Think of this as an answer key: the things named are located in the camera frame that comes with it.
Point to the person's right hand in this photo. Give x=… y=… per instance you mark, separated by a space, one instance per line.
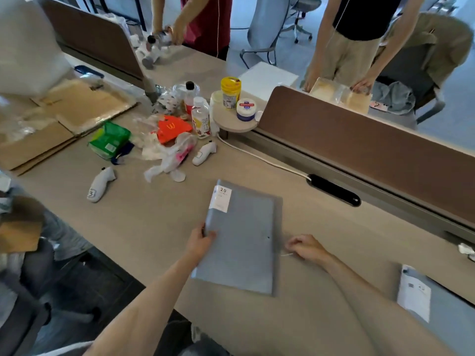
x=310 y=247

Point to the person's left hand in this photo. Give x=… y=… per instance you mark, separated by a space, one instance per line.
x=196 y=242

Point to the person's right fingers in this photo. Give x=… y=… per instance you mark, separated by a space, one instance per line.
x=295 y=243

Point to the person's left thumb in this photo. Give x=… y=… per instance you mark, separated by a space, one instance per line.
x=210 y=236

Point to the grey plastic folder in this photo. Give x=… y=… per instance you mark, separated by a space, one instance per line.
x=241 y=237

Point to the person's right forearm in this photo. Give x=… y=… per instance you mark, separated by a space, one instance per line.
x=374 y=304

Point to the person's left forearm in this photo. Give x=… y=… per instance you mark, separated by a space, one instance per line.
x=144 y=311

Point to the crumpled white plastic bag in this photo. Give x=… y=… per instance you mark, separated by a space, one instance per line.
x=170 y=157

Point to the orange paper bag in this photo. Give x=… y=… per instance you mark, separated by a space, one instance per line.
x=172 y=129

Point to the round beige shelf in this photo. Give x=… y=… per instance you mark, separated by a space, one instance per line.
x=230 y=122

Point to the drink bottle with white label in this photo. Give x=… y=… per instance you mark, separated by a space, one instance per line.
x=200 y=120

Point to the long brown desk divider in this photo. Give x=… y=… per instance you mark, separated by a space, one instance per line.
x=371 y=151

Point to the white controller with number label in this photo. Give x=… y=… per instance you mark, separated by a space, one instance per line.
x=98 y=185

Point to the blue and white round tin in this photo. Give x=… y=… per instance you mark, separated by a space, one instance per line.
x=246 y=110

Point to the green wipes packet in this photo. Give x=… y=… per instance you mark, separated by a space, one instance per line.
x=108 y=140

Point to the patterned white paper bag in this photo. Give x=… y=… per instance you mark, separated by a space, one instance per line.
x=170 y=101

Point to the red bottle with black cap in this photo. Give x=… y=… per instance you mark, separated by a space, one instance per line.
x=189 y=96

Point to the yellow jar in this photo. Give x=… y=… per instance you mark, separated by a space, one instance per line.
x=230 y=93

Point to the clear bag with beige pad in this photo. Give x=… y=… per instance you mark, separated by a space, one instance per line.
x=343 y=94

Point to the grey folder with white sheet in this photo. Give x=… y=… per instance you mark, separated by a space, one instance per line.
x=441 y=304

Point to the white box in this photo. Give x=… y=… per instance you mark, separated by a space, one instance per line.
x=267 y=79

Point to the crumpled white tissue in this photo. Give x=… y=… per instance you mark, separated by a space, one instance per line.
x=467 y=251

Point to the grey cloth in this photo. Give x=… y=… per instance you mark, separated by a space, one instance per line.
x=395 y=96

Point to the flat cardboard sheets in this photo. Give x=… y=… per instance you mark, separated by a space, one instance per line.
x=70 y=111

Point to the brown cardboard piece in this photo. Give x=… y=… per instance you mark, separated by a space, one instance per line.
x=20 y=228

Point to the cluster of white bottles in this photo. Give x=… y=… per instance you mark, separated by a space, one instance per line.
x=154 y=51

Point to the blue lid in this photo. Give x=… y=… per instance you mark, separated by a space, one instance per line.
x=88 y=71

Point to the grey office chair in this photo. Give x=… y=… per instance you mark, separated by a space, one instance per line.
x=267 y=22
x=304 y=11

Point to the chair with beige jacket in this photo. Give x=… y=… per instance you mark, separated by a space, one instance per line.
x=430 y=59

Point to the large white plastic bag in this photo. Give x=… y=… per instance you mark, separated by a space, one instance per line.
x=28 y=48

